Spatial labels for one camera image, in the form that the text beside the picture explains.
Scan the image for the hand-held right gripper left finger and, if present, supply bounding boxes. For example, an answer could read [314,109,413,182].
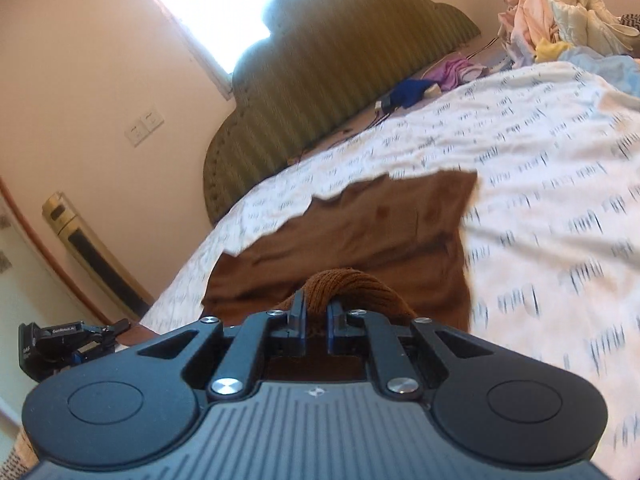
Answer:
[135,290,308,402]

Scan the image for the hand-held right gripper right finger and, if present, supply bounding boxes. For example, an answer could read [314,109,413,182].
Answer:
[327,300,501,402]

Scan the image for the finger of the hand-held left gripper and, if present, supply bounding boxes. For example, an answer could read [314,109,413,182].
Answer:
[75,342,118,363]
[100,319,132,343]

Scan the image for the brown knit sweater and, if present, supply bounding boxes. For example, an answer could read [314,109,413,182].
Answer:
[201,170,478,381]

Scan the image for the pink clothes pile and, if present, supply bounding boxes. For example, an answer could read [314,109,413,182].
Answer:
[497,0,557,68]

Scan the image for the standing air conditioner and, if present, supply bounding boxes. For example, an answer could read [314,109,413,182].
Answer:
[41,191,153,318]

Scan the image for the olive padded headboard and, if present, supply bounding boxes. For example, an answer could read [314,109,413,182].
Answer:
[202,0,483,226]

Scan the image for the white script-printed duvet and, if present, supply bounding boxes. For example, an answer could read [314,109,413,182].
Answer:
[140,60,640,461]

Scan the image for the purple cloth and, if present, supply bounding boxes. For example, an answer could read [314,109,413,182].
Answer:
[422,57,488,92]

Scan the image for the window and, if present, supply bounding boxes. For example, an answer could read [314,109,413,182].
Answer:
[132,0,301,98]

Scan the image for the yellow cloth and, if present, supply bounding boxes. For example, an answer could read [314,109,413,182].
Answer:
[534,40,572,64]

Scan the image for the light blue cloth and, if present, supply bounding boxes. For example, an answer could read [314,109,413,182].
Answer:
[570,46,640,96]

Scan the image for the cream quilted jacket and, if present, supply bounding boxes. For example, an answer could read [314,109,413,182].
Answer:
[547,0,637,56]

